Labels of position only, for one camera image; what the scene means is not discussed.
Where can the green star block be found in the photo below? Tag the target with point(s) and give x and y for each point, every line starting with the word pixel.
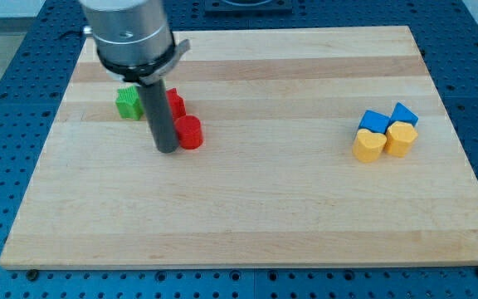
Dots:
pixel 128 103

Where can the yellow heart block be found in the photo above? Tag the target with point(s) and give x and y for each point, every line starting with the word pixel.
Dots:
pixel 368 146

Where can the yellow hexagon block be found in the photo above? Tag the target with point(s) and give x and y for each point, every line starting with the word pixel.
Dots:
pixel 401 137

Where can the blue cube block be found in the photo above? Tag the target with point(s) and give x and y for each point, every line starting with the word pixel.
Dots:
pixel 374 122

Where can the red star block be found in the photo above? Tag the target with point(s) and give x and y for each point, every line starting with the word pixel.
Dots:
pixel 176 103

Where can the blue triangle block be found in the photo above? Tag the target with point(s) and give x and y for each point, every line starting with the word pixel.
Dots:
pixel 402 114

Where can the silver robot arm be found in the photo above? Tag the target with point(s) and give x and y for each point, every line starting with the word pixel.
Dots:
pixel 136 45

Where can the red cylinder block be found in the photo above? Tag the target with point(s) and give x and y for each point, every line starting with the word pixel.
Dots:
pixel 189 131

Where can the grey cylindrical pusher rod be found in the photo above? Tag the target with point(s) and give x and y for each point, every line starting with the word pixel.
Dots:
pixel 156 108

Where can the wooden board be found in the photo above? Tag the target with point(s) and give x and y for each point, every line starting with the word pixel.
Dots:
pixel 274 184

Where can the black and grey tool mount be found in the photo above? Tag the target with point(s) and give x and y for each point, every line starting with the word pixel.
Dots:
pixel 150 73

